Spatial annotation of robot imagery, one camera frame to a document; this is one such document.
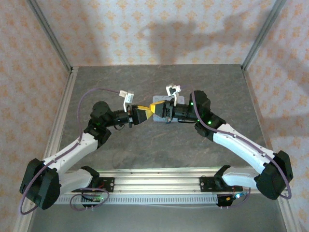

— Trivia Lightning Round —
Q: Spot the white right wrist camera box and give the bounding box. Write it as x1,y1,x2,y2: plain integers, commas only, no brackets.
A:
165,83,182,107

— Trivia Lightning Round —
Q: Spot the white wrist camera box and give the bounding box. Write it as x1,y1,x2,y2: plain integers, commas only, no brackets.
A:
119,89,135,113
165,83,182,107

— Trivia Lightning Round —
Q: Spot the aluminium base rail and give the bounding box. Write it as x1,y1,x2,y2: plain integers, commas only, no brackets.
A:
62,168,289,194

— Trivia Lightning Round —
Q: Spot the cartoon print tin box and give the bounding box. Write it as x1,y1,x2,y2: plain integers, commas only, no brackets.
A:
152,95,186,123

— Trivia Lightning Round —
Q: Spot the aluminium table side rail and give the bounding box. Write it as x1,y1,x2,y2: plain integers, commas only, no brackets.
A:
13,67,79,232
242,68,304,232

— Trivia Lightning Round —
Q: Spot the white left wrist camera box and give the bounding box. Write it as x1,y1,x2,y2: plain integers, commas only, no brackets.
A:
119,89,135,113

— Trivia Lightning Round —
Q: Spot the aluminium frame post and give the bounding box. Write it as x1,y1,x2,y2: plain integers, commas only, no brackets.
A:
241,0,287,71
26,0,73,73

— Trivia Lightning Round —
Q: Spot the black electronics module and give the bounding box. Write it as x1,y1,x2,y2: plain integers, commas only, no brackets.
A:
215,192,243,209
81,193,109,209

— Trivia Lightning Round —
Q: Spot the white slotted cable duct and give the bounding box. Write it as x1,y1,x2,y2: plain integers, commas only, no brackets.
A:
52,193,219,205

